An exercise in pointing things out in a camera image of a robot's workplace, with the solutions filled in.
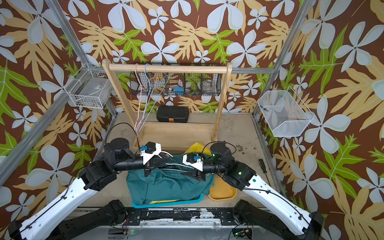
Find yellow plastic tray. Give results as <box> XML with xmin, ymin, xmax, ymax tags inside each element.
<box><xmin>208</xmin><ymin>177</ymin><xmax>238</xmax><ymax>201</ymax></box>

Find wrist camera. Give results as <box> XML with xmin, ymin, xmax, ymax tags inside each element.
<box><xmin>183</xmin><ymin>153</ymin><xmax>204</xmax><ymax>172</ymax></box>
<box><xmin>140</xmin><ymin>142</ymin><xmax>162</xmax><ymax>165</ymax></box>

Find white wire basket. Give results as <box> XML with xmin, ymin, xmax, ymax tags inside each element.
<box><xmin>258</xmin><ymin>87</ymin><xmax>315</xmax><ymax>138</ymax></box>
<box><xmin>66</xmin><ymin>64</ymin><xmax>113</xmax><ymax>109</ymax></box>

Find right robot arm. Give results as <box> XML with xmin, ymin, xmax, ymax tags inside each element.
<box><xmin>182</xmin><ymin>142</ymin><xmax>324</xmax><ymax>240</ymax></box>

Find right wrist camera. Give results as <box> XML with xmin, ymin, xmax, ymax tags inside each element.
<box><xmin>183</xmin><ymin>153</ymin><xmax>204</xmax><ymax>172</ymax></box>

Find teal plastic basket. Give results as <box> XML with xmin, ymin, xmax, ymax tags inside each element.
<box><xmin>132</xmin><ymin>194</ymin><xmax>204</xmax><ymax>209</ymax></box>

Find green shorts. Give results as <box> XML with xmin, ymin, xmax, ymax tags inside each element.
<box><xmin>126</xmin><ymin>155</ymin><xmax>215</xmax><ymax>205</ymax></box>

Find white wire hanger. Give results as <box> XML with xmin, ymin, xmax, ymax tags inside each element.
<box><xmin>160</xmin><ymin>151</ymin><xmax>193</xmax><ymax>172</ymax></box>

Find black handled screwdriver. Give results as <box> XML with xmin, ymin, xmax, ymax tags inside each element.
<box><xmin>258</xmin><ymin>159</ymin><xmax>270</xmax><ymax>185</ymax></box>

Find black mounting rail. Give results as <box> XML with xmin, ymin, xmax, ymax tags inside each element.
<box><xmin>98</xmin><ymin>206</ymin><xmax>262</xmax><ymax>226</ymax></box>

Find black tool case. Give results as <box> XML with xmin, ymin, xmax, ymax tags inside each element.
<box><xmin>156</xmin><ymin>106</ymin><xmax>190</xmax><ymax>123</ymax></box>

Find pink wire hanger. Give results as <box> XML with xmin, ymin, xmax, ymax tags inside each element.
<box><xmin>135</xmin><ymin>64</ymin><xmax>149</xmax><ymax>128</ymax></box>

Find black mesh basket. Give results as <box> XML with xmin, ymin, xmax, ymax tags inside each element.
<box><xmin>126</xmin><ymin>72</ymin><xmax>222</xmax><ymax>97</ymax></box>

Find white wire basket right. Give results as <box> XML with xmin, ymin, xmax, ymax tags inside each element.
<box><xmin>258</xmin><ymin>87</ymin><xmax>315</xmax><ymax>138</ymax></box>

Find white wire basket left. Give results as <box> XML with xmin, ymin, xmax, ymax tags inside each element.
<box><xmin>66</xmin><ymin>64</ymin><xmax>113</xmax><ymax>109</ymax></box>

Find wooden clothes rack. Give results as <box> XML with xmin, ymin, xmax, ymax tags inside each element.
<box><xmin>102</xmin><ymin>59</ymin><xmax>233</xmax><ymax>150</ymax></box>

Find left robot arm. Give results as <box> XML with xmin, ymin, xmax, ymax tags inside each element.
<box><xmin>8</xmin><ymin>138</ymin><xmax>171</xmax><ymax>240</ymax></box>

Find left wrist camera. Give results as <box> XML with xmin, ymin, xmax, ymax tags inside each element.
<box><xmin>140</xmin><ymin>142</ymin><xmax>162</xmax><ymax>165</ymax></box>

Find yellow shorts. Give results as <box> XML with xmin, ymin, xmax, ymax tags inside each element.
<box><xmin>184</xmin><ymin>143</ymin><xmax>212</xmax><ymax>156</ymax></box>

